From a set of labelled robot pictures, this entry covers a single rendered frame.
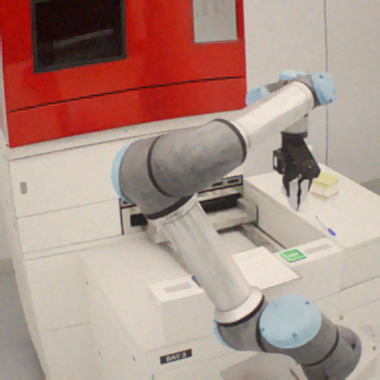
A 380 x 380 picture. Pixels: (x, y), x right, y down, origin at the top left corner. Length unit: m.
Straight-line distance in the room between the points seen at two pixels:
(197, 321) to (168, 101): 0.73
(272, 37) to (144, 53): 2.09
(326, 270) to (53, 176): 0.88
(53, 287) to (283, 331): 1.08
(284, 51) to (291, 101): 2.71
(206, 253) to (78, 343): 1.13
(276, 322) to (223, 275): 0.15
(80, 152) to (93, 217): 0.23
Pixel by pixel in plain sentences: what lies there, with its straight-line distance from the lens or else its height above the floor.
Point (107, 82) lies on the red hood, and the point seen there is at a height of 1.38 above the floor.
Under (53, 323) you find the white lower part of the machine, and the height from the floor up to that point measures 0.55.
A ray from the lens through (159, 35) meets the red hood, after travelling 1.87.
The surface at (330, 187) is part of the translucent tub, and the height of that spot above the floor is 1.01.
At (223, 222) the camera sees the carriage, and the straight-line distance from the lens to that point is 2.05.
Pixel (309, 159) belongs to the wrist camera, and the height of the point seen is 1.25.
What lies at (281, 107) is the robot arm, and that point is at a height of 1.44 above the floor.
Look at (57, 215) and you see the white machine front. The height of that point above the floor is 0.96.
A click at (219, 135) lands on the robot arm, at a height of 1.43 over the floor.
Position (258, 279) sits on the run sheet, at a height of 0.96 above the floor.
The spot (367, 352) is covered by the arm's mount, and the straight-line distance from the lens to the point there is 1.33.
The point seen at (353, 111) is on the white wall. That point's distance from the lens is 4.38.
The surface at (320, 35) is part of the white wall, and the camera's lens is 4.09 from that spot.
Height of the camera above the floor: 1.73
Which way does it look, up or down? 22 degrees down
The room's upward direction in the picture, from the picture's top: 2 degrees counter-clockwise
